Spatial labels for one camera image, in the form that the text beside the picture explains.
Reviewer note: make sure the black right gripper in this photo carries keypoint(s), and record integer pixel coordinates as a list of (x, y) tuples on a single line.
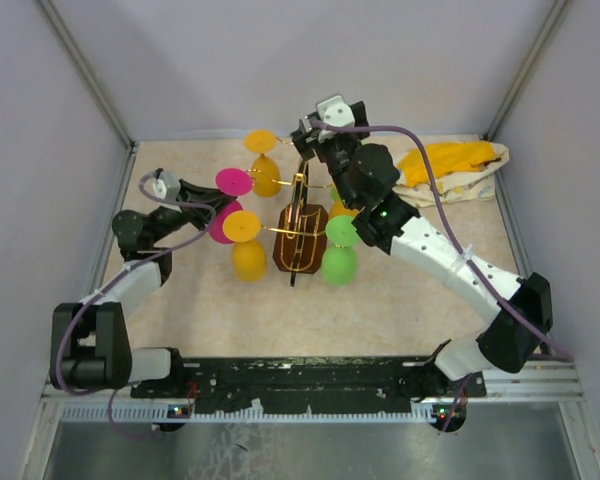
[(307, 144)]

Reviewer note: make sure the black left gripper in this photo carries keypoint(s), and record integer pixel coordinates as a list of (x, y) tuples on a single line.
[(191, 193)]

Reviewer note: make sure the pink plastic wine glass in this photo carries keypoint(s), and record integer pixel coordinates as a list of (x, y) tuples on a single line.
[(234, 183)]

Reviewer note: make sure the yellow wine glass hung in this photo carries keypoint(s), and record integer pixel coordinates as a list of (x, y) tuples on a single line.
[(264, 170)]

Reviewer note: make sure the green wine glass hung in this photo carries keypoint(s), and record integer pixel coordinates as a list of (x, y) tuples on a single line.
[(334, 194)]

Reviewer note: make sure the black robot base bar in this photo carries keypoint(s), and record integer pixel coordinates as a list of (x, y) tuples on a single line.
[(415, 375)]

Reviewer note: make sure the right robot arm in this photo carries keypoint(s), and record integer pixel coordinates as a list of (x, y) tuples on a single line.
[(517, 311)]

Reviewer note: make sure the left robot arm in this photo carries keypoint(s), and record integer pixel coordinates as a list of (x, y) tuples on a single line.
[(90, 347)]

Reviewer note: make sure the wooden rack base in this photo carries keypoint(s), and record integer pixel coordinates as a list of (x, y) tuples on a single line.
[(300, 246)]

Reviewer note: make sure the yellow patterned folded cloth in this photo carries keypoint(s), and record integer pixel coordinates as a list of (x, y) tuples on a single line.
[(464, 171)]

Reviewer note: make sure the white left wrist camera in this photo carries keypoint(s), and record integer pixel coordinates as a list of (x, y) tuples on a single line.
[(165, 187)]

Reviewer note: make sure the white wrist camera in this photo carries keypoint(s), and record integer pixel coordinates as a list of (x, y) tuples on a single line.
[(334, 111), (165, 187)]

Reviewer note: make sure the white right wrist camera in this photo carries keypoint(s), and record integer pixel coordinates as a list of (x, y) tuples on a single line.
[(334, 111)]

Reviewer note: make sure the gold wire wine glass rack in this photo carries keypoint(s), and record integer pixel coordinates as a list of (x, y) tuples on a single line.
[(300, 186)]

